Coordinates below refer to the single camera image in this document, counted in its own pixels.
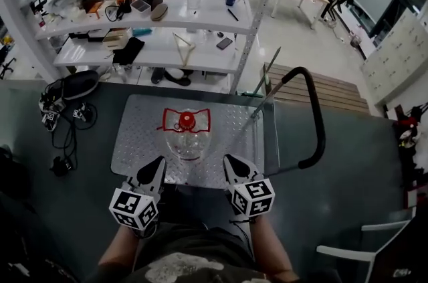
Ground white chair frame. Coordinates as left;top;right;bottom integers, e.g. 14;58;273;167
315;219;413;283

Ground silver metal rod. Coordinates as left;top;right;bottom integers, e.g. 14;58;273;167
250;78;287;119

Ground person's right forearm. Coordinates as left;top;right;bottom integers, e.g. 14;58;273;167
249;215;299;281

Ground black and white flat box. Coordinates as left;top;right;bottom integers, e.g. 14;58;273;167
68;28;111;43

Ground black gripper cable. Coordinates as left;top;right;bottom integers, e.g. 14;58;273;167
229;218;256;258

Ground black office chair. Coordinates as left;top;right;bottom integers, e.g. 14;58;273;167
0;43;17;81

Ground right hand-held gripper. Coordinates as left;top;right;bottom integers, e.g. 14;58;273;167
223;155;276;219

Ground pair of black shoes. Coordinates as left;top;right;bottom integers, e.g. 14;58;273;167
150;66;195;87

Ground red and black gear pile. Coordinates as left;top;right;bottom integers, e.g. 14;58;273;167
391;103;426;156

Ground clear water jug red cap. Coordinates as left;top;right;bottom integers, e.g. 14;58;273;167
155;107;213;163

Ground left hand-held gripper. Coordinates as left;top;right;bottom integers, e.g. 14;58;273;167
108;156;167;239

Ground black grey pouch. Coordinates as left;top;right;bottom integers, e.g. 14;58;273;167
61;70;100;101

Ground black power adapter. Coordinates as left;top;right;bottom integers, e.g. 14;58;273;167
49;155;74;178

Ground beige storage box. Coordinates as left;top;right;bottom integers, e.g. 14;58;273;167
102;27;130;50

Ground black cloth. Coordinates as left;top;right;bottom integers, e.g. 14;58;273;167
112;36;146;66

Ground black coiled cable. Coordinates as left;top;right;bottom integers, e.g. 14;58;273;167
104;2;132;22

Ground tan glasses case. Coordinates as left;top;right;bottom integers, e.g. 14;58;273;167
150;3;169;22

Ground white metal shelving rack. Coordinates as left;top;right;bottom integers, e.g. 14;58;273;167
0;0;290;96

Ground thin grey-green pole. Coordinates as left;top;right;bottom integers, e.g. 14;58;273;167
253;46;282;97

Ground spare gripper with white housing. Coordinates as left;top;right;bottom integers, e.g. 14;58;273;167
38;91;67;132

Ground brown box orange base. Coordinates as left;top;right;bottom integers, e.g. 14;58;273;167
81;0;105;20

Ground small spare gripper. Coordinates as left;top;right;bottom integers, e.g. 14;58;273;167
71;102;90;123

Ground white locker cabinet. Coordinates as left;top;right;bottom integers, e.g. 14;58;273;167
360;9;428;106

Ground person's dark printed shirt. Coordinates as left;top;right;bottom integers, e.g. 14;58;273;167
128;221;268;283

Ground wooden triangle frame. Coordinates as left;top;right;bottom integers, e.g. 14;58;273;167
172;31;197;68

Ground white container dark lid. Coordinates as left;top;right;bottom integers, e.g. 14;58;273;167
130;0;151;15

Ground black floor cables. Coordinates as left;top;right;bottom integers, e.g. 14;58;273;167
49;100;98;151

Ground dark grey floor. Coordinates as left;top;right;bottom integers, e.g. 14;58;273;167
0;79;419;283

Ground wooden stairs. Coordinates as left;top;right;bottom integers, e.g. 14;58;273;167
262;62;372;117

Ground black smartphone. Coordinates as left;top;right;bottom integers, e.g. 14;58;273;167
215;37;233;51

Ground metal platform cart black handle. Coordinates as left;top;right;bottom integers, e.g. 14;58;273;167
110;66;327;191

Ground person's left forearm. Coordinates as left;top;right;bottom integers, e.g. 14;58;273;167
97;226;141;278

